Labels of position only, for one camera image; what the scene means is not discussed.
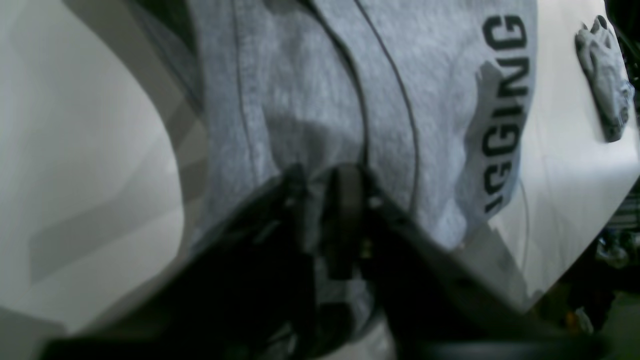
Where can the crumpled grey garment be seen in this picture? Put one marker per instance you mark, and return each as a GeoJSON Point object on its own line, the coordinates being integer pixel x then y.
{"type": "Point", "coordinates": [599, 55]}

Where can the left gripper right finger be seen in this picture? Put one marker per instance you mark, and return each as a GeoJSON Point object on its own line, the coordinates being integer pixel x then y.
{"type": "Point", "coordinates": [434, 308]}

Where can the grey T-shirt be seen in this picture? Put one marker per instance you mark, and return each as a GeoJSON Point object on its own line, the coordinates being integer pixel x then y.
{"type": "Point", "coordinates": [432, 95]}

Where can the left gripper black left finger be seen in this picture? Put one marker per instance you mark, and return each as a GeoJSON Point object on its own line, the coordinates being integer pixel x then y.
{"type": "Point", "coordinates": [248, 286]}

